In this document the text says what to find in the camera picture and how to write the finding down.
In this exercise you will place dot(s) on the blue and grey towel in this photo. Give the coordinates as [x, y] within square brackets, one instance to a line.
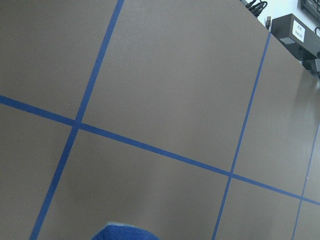
[121, 231]

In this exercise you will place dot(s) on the black box with label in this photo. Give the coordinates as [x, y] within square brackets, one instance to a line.
[296, 36]

